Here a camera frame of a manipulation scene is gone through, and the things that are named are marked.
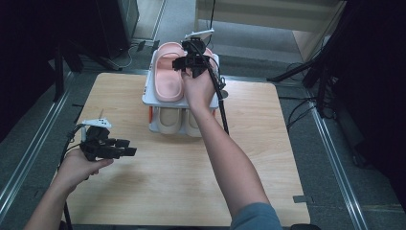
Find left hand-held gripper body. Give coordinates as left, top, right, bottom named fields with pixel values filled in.
left=79, top=118, right=123, bottom=162

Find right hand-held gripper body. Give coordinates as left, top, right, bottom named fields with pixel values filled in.
left=181, top=28, right=220, bottom=80

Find white shoe rack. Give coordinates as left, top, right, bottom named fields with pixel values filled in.
left=142, top=49, right=222, bottom=137

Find beige slipper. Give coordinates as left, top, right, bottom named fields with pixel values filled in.
left=154, top=106, right=184, bottom=135
left=184, top=108, right=204, bottom=139

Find person's right hand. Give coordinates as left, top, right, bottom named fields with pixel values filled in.
left=181, top=67, right=218, bottom=112

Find person's left hand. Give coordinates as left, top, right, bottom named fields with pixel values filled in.
left=52, top=149, right=114, bottom=195

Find dark cabinet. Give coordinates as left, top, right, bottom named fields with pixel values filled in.
left=95, top=0, right=141, bottom=59

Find black metal stand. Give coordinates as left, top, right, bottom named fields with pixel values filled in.
left=52, top=40, right=124, bottom=104
left=266, top=47, right=340, bottom=120

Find blue-grey shirt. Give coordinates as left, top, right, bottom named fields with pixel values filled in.
left=229, top=202, right=284, bottom=230

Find grey tape patch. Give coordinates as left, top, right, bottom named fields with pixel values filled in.
left=292, top=194, right=315, bottom=205

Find black hanging cable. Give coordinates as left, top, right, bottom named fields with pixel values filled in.
left=204, top=0, right=217, bottom=49

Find white floor cable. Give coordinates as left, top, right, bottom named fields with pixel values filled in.
left=122, top=43, right=139, bottom=70

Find right hand-held gripper cable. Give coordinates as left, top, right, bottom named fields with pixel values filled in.
left=190, top=39, right=231, bottom=136

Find silver floor rail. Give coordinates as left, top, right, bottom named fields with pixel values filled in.
left=0, top=72, right=70, bottom=222
left=306, top=98, right=369, bottom=230

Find black floor cables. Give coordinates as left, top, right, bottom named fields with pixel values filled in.
left=284, top=61, right=321, bottom=130

